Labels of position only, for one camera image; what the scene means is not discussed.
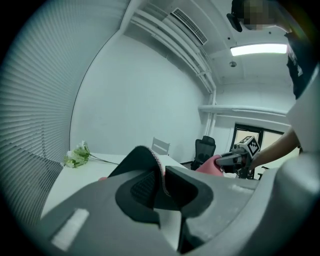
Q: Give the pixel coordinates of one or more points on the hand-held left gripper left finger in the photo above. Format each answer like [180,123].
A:
[100,212]

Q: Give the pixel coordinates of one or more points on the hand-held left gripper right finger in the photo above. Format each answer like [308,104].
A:
[220,200]

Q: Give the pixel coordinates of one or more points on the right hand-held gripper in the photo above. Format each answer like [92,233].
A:
[252,147]

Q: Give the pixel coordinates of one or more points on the black mesh office chair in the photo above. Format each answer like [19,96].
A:
[203,150]

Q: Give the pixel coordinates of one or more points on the dark-framed window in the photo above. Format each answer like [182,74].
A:
[268,136]

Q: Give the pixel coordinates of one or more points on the white artificial flowers bunch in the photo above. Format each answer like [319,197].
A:
[77,156]

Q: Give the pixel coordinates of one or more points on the white chair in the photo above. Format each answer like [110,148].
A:
[160,145]

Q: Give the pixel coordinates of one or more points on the white pipes bundle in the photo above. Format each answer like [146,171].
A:
[202,77]

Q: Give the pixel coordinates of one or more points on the round ceiling smoke detector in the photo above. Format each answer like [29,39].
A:
[233,64]

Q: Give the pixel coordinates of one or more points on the long ceiling light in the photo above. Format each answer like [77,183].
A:
[257,50]

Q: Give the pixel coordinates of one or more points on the person's black shirt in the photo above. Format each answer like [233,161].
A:
[302,70]

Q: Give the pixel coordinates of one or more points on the white slatted blinds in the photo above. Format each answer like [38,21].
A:
[37,100]

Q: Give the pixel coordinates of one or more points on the white air conditioner vent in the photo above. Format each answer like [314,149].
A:
[190,25]

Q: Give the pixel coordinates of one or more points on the person's head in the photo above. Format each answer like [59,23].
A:
[255,15]

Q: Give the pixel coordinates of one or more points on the black head-mounted camera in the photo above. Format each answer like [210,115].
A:
[235,22]

